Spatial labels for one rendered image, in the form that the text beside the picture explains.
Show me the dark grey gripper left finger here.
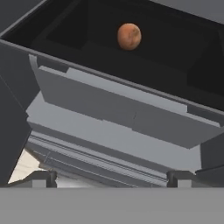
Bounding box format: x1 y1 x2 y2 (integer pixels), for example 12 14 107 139
8 170 58 188

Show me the grey fridge door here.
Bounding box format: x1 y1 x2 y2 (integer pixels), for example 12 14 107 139
24 53 224 188

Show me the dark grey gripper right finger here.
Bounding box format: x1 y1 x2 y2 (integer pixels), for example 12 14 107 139
165 170 212 188

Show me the reddish brown onion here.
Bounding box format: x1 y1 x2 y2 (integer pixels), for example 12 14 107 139
116 23 143 52

